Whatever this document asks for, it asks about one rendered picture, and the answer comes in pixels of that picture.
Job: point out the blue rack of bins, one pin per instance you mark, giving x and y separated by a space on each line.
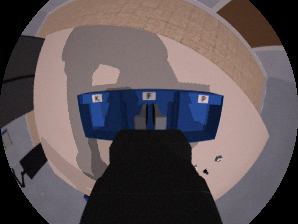
200 112

